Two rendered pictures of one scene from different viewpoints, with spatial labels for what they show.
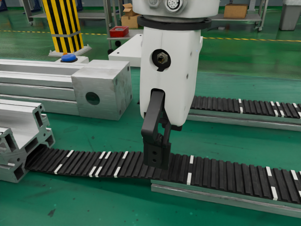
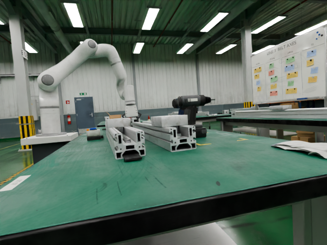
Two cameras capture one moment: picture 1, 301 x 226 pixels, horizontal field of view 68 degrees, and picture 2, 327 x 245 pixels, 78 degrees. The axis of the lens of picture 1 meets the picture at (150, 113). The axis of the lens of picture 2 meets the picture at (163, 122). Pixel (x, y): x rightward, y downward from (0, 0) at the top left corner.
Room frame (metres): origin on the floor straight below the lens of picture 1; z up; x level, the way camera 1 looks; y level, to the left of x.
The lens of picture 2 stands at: (0.94, 1.52, 0.92)
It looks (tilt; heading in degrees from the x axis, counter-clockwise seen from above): 3 degrees down; 237
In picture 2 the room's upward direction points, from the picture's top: 4 degrees counter-clockwise
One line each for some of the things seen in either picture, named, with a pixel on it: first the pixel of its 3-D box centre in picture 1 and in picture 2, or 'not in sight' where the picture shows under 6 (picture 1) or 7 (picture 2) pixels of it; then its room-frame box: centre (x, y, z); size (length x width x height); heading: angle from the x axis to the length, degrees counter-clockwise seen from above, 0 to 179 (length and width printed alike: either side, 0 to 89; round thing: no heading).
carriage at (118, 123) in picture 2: not in sight; (118, 125); (0.57, 0.53, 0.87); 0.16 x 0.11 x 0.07; 75
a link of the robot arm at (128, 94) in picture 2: not in sight; (129, 93); (0.25, -0.04, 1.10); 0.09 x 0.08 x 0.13; 97
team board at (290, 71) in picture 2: not in sight; (284, 100); (-2.74, -0.24, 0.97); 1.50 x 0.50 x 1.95; 71
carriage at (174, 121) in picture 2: not in sight; (168, 123); (0.46, 0.82, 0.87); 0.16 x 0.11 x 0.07; 75
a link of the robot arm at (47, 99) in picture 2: not in sight; (48, 91); (0.83, -0.10, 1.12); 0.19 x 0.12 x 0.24; 86
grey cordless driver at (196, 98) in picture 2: not in sight; (197, 115); (0.22, 0.75, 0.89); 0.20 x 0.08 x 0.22; 155
